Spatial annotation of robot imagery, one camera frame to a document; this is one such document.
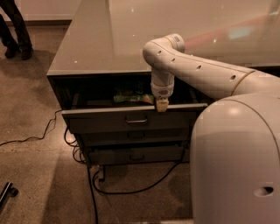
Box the grey drawer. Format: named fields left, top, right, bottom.
left=81, top=128, right=189, bottom=146
left=62, top=102, right=207, bottom=134
left=88, top=145, right=190, bottom=165

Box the person in dark trousers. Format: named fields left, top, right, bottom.
left=0, top=0, right=32, bottom=60

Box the thick black floor cable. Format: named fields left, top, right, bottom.
left=86, top=151, right=187, bottom=224

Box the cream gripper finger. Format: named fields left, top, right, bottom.
left=156, top=99, right=169, bottom=112

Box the grey drawer cabinet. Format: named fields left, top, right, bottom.
left=46, top=0, right=280, bottom=183

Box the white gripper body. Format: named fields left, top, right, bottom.
left=150, top=82, right=174, bottom=99

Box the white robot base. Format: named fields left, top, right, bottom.
left=191, top=94, right=280, bottom=224

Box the green snack bag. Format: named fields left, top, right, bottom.
left=114, top=90, right=154, bottom=104

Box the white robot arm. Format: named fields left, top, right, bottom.
left=143, top=34, right=280, bottom=112

